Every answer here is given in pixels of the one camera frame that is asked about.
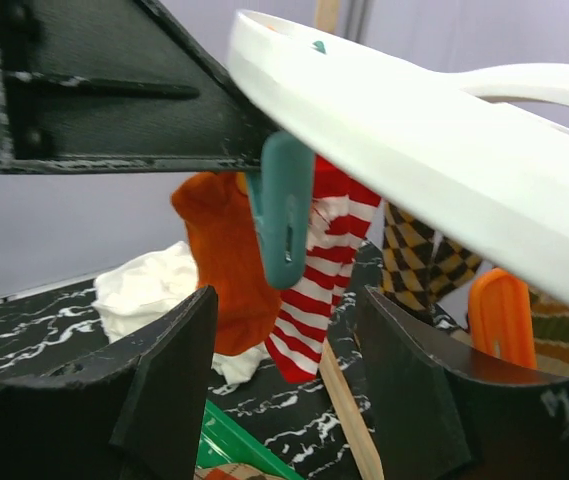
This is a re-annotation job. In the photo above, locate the striped green brown sock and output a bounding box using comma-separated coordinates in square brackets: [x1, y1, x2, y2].
[529, 288, 569, 376]

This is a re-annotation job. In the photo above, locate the wooden clothes rack frame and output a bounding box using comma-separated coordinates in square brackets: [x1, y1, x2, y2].
[313, 0, 385, 480]

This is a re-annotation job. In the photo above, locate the white round clip hanger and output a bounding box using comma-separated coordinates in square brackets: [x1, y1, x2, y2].
[227, 10, 569, 304]

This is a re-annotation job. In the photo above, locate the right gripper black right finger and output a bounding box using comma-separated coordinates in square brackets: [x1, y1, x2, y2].
[356, 288, 569, 479]

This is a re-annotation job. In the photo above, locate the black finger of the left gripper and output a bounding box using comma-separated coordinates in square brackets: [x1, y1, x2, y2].
[0, 1, 276, 175]

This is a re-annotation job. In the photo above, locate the green plastic tray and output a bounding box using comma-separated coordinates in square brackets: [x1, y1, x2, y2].
[196, 400, 302, 480]

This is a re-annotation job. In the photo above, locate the orange clothespin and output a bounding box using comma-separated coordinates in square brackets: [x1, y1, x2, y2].
[468, 268, 537, 370]

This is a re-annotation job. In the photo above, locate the orange argyle sock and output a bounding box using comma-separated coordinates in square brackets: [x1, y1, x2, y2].
[194, 463, 278, 480]

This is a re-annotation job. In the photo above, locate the brown argyle sock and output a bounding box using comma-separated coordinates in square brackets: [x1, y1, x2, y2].
[381, 203, 482, 322]

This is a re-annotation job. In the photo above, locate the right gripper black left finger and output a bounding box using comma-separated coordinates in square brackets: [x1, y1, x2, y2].
[0, 287, 218, 479]

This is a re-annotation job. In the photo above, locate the white cloth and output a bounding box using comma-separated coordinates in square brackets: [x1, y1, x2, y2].
[93, 241, 269, 385]

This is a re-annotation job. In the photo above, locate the red white striped sock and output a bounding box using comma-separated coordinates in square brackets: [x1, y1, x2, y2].
[265, 155, 380, 383]

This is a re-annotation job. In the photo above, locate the teal clothespin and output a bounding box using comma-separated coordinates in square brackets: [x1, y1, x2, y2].
[246, 131, 315, 290]

